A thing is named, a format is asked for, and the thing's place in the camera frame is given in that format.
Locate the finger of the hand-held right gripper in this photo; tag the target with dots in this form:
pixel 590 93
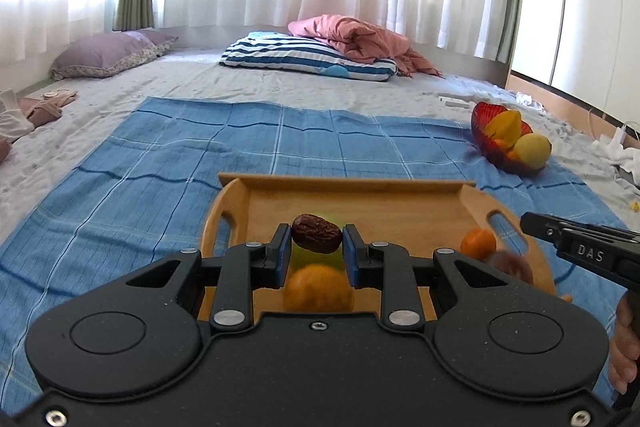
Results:
pixel 542 229

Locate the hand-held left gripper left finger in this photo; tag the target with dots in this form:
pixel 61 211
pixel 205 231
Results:
pixel 283 257

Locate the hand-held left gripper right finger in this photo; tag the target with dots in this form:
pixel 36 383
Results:
pixel 351 257

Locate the pale green apple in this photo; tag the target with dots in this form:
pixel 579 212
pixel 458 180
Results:
pixel 300 257

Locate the red date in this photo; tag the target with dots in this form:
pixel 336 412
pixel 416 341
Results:
pixel 316 233

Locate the mottled orange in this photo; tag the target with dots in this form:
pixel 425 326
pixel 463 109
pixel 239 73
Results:
pixel 317 289

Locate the wooden tray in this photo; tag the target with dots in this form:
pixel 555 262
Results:
pixel 400 217

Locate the large tangerine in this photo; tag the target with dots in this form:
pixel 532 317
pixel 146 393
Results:
pixel 477 244

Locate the person's right hand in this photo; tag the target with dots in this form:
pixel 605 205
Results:
pixel 625 347

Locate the yellow pear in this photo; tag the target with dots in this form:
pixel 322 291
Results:
pixel 532 152

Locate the small orange kumquat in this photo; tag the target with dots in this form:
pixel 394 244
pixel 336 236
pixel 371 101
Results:
pixel 511 155
pixel 500 145

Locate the white clothes pile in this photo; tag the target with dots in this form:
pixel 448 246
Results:
pixel 617 159

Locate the red glass bowl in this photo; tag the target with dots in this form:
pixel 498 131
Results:
pixel 485 142

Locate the yellow starfruit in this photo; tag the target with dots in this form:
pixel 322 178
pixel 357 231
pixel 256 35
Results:
pixel 507 127

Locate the white crumpled cloth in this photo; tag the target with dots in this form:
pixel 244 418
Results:
pixel 529 101

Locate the wooden bed board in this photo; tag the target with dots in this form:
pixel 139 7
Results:
pixel 550 99

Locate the blue checked blanket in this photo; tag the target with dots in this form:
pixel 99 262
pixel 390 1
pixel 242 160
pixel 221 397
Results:
pixel 150 187

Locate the small white box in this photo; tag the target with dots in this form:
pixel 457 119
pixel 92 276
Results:
pixel 455 101

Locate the light grey bed sheet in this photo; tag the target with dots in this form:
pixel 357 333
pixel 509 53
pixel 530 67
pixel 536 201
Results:
pixel 200 79

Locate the blue white striped pillow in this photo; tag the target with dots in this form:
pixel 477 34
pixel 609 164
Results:
pixel 300 57

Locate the pink quilt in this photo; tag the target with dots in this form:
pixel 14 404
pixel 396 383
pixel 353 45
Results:
pixel 365 39

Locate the purple pillow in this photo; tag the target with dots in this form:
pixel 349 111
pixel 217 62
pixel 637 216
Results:
pixel 110 54

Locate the pink brown cloth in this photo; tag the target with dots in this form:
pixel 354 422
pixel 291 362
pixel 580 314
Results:
pixel 45 107

